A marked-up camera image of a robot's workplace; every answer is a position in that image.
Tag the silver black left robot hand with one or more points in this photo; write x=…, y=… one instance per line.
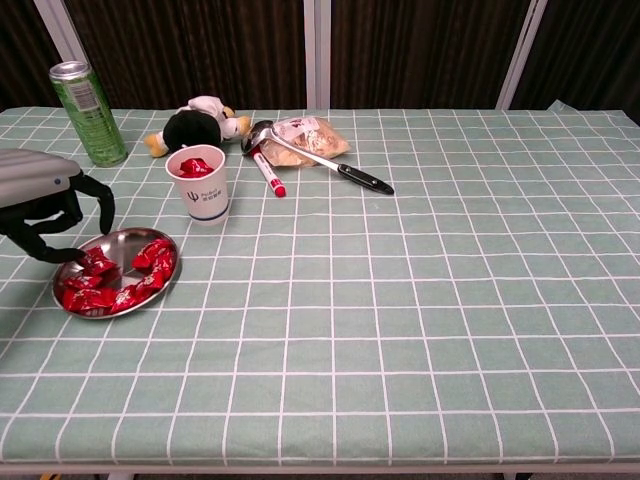
x=30, y=175

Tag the green drink can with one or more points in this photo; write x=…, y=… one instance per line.
x=90, y=120

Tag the round steel plate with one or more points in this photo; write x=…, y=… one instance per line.
x=125, y=250

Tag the dark brown curtain panel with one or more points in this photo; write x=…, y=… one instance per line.
x=590, y=50
x=415, y=50
x=200, y=50
x=20, y=50

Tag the black white plush penguin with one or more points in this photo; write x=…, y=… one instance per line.
x=192, y=130

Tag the white paper cup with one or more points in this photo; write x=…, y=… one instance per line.
x=202, y=200

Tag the red white marker pen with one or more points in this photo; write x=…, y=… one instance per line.
x=270, y=177

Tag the clear snack bag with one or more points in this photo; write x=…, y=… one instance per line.
x=320, y=140

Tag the green checked tablecloth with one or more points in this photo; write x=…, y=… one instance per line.
x=400, y=300

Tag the white partition post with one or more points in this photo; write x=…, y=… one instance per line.
x=317, y=50
x=59, y=25
x=521, y=50

